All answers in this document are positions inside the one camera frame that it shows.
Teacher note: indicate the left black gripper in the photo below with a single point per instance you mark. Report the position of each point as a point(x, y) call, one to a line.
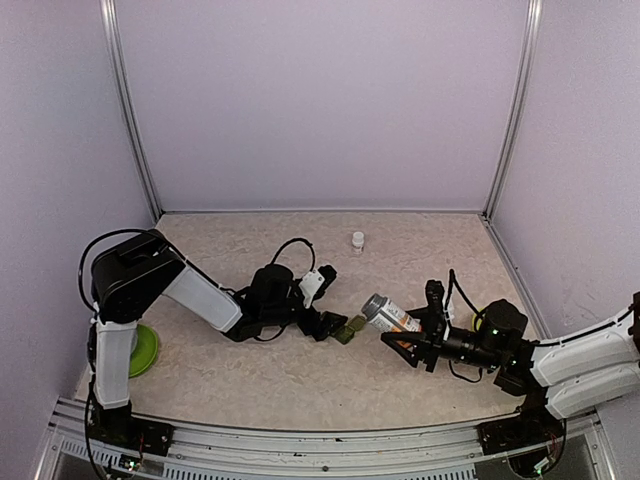
point(310, 328)

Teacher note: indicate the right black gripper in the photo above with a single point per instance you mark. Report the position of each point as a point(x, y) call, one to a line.
point(430, 349)

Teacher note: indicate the green weekly pill organizer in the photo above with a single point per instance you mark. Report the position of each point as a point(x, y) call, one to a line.
point(351, 328)

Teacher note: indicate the orange pill bottle grey cap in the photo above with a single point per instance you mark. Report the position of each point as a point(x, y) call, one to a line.
point(383, 314)

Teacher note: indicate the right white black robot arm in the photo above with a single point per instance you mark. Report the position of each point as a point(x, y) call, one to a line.
point(564, 376)

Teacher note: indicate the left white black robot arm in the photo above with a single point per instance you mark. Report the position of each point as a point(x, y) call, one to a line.
point(126, 276)

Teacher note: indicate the green bowl right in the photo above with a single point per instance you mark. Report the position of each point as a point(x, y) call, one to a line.
point(476, 322)

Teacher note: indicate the small white pill bottle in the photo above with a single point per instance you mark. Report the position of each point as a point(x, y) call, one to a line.
point(358, 241)

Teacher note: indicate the green plate left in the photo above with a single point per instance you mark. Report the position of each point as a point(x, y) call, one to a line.
point(145, 351)

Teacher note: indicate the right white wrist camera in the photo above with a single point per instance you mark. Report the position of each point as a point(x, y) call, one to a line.
point(438, 313)

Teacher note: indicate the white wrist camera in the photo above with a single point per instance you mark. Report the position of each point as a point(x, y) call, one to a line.
point(314, 284)
point(438, 313)

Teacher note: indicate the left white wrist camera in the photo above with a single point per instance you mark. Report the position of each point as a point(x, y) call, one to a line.
point(314, 284)

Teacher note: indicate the front aluminium rail base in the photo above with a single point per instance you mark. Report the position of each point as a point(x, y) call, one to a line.
point(201, 451)

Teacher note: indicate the right aluminium frame post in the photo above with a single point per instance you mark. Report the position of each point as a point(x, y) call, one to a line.
point(517, 108)

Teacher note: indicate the aluminium frame post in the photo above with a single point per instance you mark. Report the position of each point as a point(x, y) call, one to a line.
point(517, 108)
point(109, 16)

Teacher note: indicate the left aluminium frame post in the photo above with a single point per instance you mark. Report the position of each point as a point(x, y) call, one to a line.
point(109, 16)

